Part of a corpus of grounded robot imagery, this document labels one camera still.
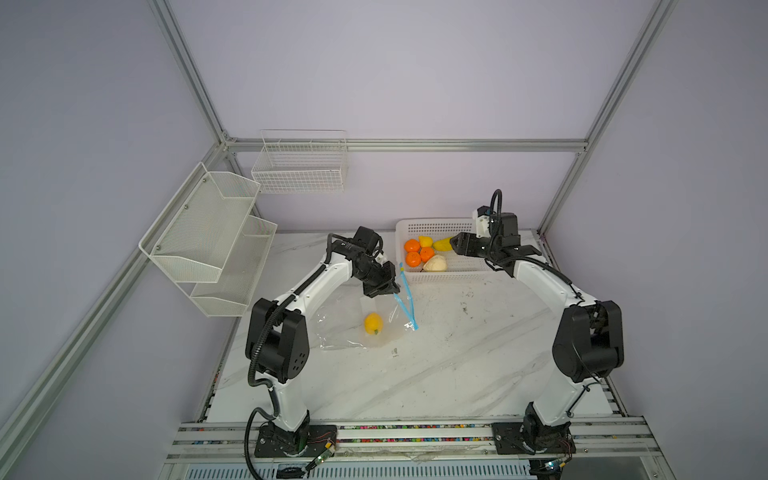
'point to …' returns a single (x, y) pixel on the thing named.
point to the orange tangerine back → (412, 245)
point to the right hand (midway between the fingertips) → (457, 238)
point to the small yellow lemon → (425, 241)
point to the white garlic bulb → (436, 263)
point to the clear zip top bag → (351, 319)
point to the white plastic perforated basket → (460, 268)
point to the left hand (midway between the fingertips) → (399, 290)
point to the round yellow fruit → (373, 323)
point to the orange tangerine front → (413, 259)
